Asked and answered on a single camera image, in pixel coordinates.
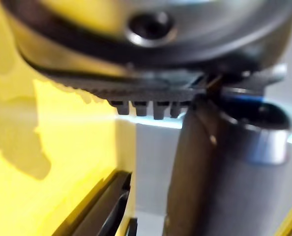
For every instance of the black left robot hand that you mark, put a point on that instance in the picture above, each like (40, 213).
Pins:
(197, 172)

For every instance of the black plastic housing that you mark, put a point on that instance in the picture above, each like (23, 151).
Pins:
(99, 209)

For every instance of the yellow metal shelf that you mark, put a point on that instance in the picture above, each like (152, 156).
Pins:
(74, 147)

